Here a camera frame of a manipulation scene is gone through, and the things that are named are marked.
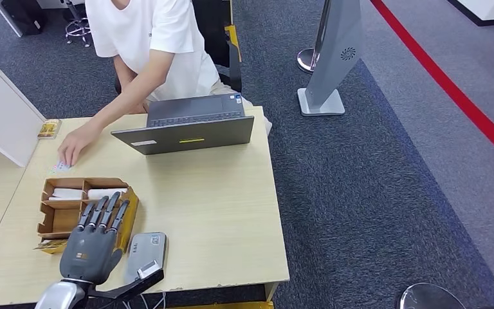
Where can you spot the grey kiosk stand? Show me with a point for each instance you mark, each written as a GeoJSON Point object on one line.
{"type": "Point", "coordinates": [334, 55]}

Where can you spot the white rolled towel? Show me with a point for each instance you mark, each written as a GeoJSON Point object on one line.
{"type": "Point", "coordinates": [100, 192]}
{"type": "Point", "coordinates": [68, 194]}

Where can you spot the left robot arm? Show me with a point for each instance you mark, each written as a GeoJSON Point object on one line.
{"type": "Point", "coordinates": [57, 296]}

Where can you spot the white platform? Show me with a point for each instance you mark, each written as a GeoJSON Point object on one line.
{"type": "Point", "coordinates": [490, 8]}

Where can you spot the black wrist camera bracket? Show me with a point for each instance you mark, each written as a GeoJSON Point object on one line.
{"type": "Point", "coordinates": [123, 290]}

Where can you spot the yellow box under desk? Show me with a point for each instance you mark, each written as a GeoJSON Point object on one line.
{"type": "Point", "coordinates": [221, 305]}

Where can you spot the grey card reader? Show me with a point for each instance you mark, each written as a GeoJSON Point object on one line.
{"type": "Point", "coordinates": [149, 247]}

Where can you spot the person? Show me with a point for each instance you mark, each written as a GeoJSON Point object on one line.
{"type": "Point", "coordinates": [179, 42]}

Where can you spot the person's left forearm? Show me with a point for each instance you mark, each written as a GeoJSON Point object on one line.
{"type": "Point", "coordinates": [119, 104]}

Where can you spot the grey laptop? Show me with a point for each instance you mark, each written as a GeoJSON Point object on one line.
{"type": "Point", "coordinates": [187, 136]}

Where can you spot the black office chair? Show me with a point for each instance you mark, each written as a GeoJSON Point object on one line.
{"type": "Point", "coordinates": [213, 34]}

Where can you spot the chrome stool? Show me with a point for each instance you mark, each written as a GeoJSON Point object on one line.
{"type": "Point", "coordinates": [76, 30]}

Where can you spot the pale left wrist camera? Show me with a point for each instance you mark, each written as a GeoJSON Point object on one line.
{"type": "Point", "coordinates": [148, 269]}

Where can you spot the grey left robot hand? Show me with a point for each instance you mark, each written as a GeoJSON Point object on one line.
{"type": "Point", "coordinates": [89, 251]}

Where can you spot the white cabinet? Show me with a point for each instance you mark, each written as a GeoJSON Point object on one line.
{"type": "Point", "coordinates": [4, 115]}

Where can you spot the white slanted panel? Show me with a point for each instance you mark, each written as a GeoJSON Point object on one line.
{"type": "Point", "coordinates": [6, 19]}

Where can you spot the black bag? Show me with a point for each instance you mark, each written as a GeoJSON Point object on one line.
{"type": "Point", "coordinates": [23, 17]}

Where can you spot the round chrome base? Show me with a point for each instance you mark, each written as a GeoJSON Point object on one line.
{"type": "Point", "coordinates": [430, 298]}

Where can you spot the chrome stanchion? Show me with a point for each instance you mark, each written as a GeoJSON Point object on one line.
{"type": "Point", "coordinates": [304, 59]}

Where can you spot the person's left hand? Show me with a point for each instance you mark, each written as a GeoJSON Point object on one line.
{"type": "Point", "coordinates": [78, 143]}

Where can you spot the white ID card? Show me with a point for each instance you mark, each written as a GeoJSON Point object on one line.
{"type": "Point", "coordinates": [64, 167]}

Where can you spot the small yellow card pack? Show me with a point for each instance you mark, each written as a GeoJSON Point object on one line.
{"type": "Point", "coordinates": [49, 129]}

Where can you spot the printed room key card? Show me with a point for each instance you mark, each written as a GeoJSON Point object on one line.
{"type": "Point", "coordinates": [51, 245]}

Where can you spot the yellow metal frame piece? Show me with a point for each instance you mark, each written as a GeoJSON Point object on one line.
{"type": "Point", "coordinates": [233, 38]}

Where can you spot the wooden card organizer box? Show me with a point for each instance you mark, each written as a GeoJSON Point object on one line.
{"type": "Point", "coordinates": [59, 219]}

